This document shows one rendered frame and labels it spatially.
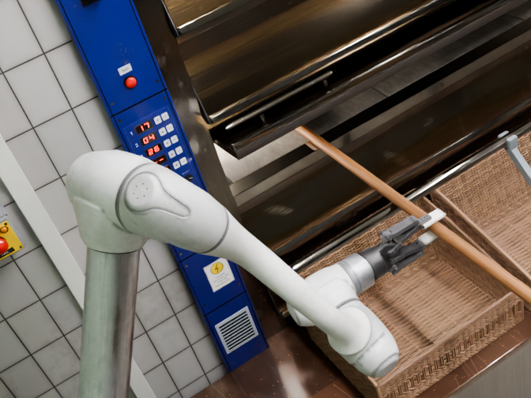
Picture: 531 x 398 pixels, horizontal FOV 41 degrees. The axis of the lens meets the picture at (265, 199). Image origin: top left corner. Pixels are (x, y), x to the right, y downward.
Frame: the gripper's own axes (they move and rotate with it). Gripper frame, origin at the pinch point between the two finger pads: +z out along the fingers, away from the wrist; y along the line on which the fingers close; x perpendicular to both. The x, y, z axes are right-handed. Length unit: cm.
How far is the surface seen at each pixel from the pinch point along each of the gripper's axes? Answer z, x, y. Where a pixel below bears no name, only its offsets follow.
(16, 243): -88, -43, -25
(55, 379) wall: -100, -50, 27
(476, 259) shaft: -0.8, 16.5, -1.0
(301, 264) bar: -30.6, -13.9, 2.0
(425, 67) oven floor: 48, -61, 1
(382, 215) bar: -5.3, -14.0, 2.0
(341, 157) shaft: -0.5, -38.7, -1.8
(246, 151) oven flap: -28, -36, -21
